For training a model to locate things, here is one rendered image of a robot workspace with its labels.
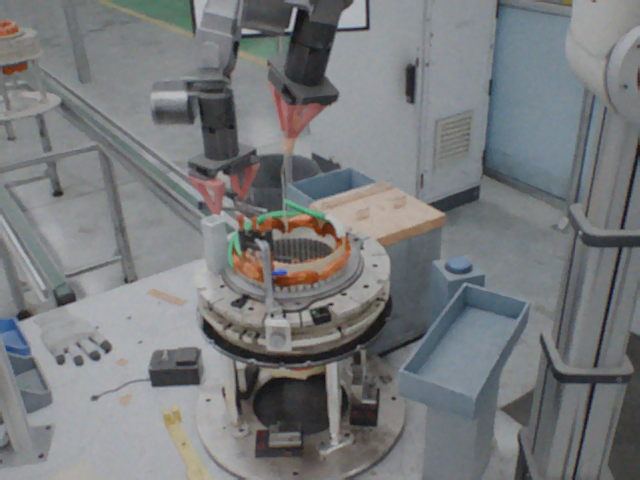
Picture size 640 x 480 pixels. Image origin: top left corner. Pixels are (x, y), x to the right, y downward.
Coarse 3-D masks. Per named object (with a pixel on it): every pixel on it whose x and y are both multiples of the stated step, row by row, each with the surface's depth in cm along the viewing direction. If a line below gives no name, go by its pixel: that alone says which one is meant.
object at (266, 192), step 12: (264, 168) 297; (276, 168) 298; (300, 168) 294; (312, 168) 288; (240, 180) 290; (252, 180) 295; (264, 180) 299; (276, 180) 300; (300, 180) 296; (252, 192) 266; (264, 192) 264; (276, 192) 264; (240, 204) 276; (252, 204) 269; (264, 204) 268; (276, 204) 267
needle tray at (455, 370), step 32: (480, 288) 107; (448, 320) 104; (480, 320) 106; (512, 320) 106; (416, 352) 94; (448, 352) 99; (480, 352) 99; (416, 384) 90; (448, 384) 93; (480, 384) 87; (448, 416) 99; (480, 416) 98; (448, 448) 102; (480, 448) 103
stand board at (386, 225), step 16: (352, 192) 140; (384, 192) 140; (400, 192) 139; (320, 208) 134; (336, 208) 134; (352, 208) 133; (384, 208) 133; (400, 208) 133; (416, 208) 133; (432, 208) 132; (352, 224) 128; (368, 224) 127; (384, 224) 127; (400, 224) 127; (416, 224) 127; (432, 224) 129; (384, 240) 123; (400, 240) 126
